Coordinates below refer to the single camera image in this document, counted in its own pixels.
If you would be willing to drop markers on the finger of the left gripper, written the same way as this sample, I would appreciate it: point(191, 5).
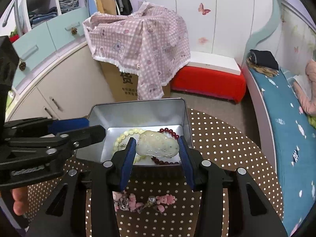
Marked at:
point(61, 126)
point(81, 135)

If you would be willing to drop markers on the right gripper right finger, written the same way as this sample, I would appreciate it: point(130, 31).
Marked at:
point(192, 167)

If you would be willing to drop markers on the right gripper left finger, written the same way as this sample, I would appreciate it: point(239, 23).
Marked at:
point(63, 212)

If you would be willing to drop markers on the pink charm jewelry cluster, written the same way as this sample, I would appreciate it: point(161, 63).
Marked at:
point(128, 202)

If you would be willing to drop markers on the white jade pendant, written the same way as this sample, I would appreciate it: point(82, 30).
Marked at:
point(156, 144)

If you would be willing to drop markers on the person's hand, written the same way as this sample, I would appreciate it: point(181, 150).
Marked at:
point(20, 196)

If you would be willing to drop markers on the beige cabinet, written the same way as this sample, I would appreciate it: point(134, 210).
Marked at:
point(67, 88)

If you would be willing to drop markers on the brown cardboard box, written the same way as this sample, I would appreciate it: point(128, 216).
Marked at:
point(128, 81)

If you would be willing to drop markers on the dark metal tin box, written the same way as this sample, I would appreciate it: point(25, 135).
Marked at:
point(124, 120)

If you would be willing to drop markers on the teal drawer unit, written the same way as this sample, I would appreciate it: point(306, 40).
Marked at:
point(47, 38)

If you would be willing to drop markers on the brown polka dot tablecloth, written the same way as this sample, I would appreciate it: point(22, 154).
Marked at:
point(228, 148)

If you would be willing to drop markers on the blue patterned bed mattress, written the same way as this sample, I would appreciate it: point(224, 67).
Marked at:
point(294, 142)

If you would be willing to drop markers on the red flower pot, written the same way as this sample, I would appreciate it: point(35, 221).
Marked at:
point(14, 35)

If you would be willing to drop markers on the pink blanket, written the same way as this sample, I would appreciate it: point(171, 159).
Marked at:
point(304, 87)

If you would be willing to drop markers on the pink checkered cloth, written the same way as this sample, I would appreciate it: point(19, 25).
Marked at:
point(151, 43)

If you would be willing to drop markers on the lilac open shelf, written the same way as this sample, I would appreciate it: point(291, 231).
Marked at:
point(31, 13)

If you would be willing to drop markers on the red ottoman with white top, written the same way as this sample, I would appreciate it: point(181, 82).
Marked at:
point(211, 75)

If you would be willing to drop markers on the dark folded clothes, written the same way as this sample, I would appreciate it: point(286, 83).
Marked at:
point(263, 58)

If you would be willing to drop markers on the white wardrobe doors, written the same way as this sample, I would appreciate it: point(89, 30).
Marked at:
point(220, 27)

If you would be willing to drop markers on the teal bunk bed frame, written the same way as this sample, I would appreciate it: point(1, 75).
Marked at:
point(267, 16)

